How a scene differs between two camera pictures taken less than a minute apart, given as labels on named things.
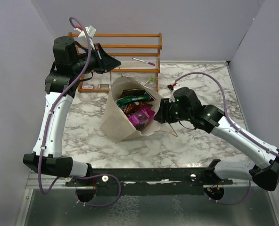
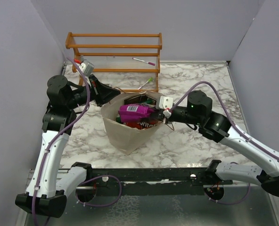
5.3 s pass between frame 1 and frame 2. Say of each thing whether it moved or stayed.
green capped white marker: stayed
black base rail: stayed
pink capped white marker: stayed
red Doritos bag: moved
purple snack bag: moved
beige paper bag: moved
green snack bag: moved
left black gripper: moved
